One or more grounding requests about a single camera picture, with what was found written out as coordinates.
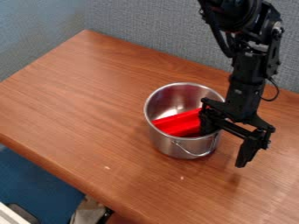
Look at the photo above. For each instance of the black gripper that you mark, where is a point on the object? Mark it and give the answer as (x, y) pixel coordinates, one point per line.
(235, 115)

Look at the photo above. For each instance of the red plastic block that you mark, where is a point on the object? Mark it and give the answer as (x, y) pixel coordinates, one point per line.
(182, 124)

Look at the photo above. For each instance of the stainless steel pot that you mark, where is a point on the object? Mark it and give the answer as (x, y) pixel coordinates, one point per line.
(167, 101)

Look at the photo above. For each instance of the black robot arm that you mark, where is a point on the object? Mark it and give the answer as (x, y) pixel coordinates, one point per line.
(247, 28)

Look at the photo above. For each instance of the white and black floor object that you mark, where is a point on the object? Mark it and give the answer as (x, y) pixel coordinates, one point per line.
(12, 214)

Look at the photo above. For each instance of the grey table leg bracket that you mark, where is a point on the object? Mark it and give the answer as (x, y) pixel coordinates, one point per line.
(91, 212)

